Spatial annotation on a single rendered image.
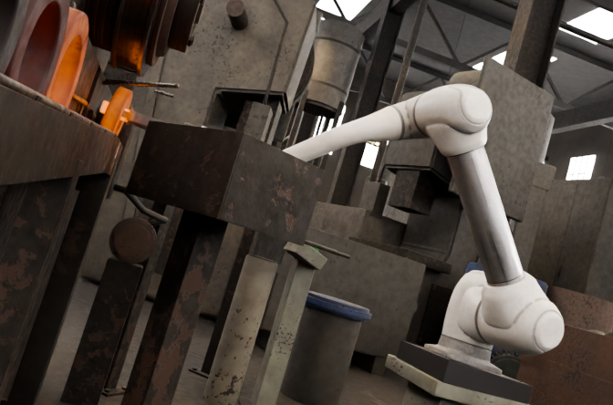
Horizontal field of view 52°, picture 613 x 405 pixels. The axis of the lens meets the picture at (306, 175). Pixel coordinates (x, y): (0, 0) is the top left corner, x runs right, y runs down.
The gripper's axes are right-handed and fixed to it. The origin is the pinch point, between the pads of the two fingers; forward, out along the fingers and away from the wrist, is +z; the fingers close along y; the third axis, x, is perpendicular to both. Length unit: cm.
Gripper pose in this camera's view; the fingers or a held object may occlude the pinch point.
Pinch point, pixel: (115, 110)
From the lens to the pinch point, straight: 163.7
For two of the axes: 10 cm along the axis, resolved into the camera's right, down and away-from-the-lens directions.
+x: 3.3, -9.3, 1.3
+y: -2.3, 0.6, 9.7
